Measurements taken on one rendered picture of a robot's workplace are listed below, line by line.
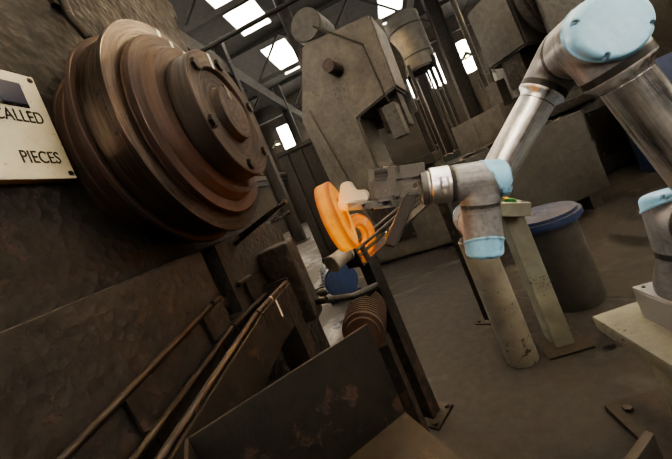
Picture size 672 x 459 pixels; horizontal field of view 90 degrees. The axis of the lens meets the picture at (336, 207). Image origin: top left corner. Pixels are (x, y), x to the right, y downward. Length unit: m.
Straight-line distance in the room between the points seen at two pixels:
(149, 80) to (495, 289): 1.24
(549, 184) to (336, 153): 1.88
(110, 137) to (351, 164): 2.94
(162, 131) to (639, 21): 0.79
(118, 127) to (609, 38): 0.78
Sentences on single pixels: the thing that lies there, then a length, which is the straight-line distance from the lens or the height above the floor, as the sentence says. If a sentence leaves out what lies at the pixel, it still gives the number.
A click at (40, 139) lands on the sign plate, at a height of 1.13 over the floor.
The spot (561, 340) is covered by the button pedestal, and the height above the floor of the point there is 0.03.
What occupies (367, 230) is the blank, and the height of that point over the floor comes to 0.71.
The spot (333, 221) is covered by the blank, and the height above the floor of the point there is 0.82.
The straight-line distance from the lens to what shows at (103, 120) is 0.66.
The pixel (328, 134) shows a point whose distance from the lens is 3.52.
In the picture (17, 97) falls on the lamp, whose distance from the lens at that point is 0.73.
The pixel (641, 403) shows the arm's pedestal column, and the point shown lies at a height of 0.02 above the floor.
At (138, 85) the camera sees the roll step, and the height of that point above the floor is 1.16.
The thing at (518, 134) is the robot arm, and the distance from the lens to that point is 0.84.
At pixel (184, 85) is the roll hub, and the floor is 1.15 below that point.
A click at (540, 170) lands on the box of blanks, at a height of 0.44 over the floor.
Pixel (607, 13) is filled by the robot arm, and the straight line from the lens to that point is 0.76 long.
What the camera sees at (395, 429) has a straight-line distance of 0.44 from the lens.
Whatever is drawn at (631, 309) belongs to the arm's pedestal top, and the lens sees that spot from 1.19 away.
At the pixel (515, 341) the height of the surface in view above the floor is 0.11.
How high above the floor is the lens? 0.87
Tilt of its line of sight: 2 degrees down
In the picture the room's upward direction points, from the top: 23 degrees counter-clockwise
